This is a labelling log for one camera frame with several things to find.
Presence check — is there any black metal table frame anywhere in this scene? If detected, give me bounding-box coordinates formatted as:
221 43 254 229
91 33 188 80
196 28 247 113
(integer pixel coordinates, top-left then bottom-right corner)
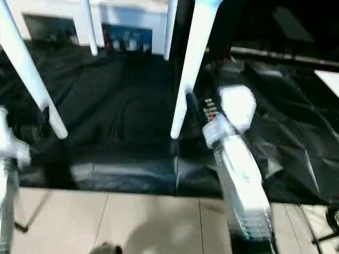
14 190 50 233

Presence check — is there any dark grey tube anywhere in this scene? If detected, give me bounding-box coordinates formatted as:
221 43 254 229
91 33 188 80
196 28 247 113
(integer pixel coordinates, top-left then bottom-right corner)
230 47 339 66

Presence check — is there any black backdrop cloth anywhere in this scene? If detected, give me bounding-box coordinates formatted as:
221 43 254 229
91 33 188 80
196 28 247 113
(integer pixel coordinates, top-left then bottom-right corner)
174 0 339 64

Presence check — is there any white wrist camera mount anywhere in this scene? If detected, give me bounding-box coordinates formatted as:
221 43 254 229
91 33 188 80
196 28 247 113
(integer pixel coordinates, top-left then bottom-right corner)
202 84 257 149
0 105 31 168

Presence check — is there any black tripod stand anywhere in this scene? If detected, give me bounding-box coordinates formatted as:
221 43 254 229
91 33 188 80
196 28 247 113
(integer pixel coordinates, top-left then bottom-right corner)
311 203 339 246

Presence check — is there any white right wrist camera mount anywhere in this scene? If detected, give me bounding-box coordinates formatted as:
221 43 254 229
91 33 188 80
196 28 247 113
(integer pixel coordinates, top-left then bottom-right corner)
202 84 257 149

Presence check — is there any patterned jar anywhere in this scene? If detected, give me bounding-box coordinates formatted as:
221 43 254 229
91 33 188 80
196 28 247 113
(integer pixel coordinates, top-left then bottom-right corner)
124 34 136 51

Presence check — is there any white glass-door cabinet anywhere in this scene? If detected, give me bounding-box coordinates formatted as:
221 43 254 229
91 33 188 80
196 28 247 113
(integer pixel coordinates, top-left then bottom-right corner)
15 0 170 55

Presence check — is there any black work surface mat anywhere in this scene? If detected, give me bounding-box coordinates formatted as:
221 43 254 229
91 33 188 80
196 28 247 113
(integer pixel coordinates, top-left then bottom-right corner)
0 43 339 206

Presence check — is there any white plastic table leg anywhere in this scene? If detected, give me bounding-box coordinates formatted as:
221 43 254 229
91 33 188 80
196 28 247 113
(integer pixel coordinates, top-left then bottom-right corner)
163 0 179 61
81 0 99 57
0 0 69 140
170 0 222 140

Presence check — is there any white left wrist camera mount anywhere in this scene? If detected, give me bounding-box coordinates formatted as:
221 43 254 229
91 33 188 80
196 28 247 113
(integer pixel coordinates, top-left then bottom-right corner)
0 105 31 168

